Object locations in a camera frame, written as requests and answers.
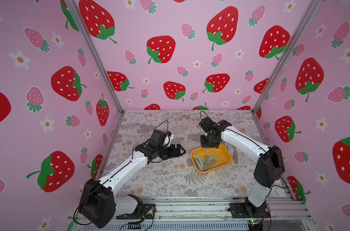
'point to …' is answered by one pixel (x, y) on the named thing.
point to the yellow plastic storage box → (205, 162)
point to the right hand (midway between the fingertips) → (211, 143)
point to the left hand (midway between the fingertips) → (181, 152)
